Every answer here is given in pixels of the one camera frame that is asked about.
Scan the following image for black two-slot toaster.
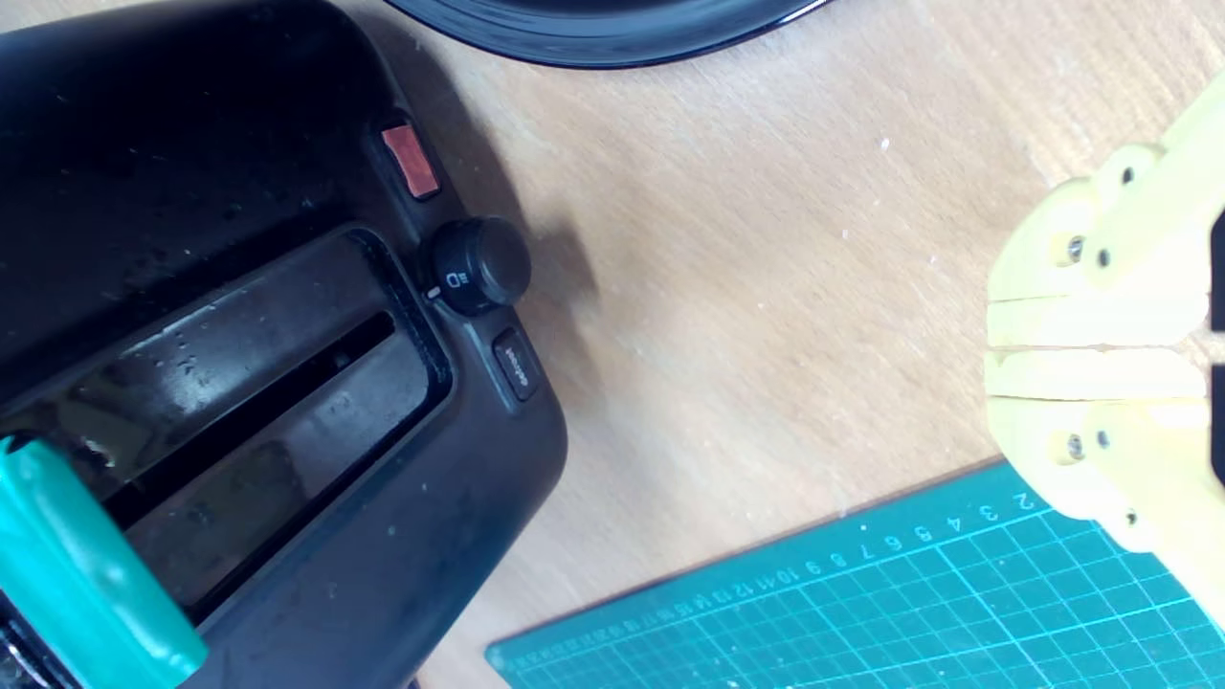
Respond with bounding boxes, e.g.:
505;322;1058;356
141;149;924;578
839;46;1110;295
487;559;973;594
0;0;570;689

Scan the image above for green toaster lever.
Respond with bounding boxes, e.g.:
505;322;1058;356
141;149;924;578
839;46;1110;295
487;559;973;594
0;433;210;689

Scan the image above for green cutting mat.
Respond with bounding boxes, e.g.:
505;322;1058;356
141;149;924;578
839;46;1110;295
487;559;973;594
485;457;1225;689

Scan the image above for black plate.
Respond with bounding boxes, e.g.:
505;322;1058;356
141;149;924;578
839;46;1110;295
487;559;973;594
383;0;834;70

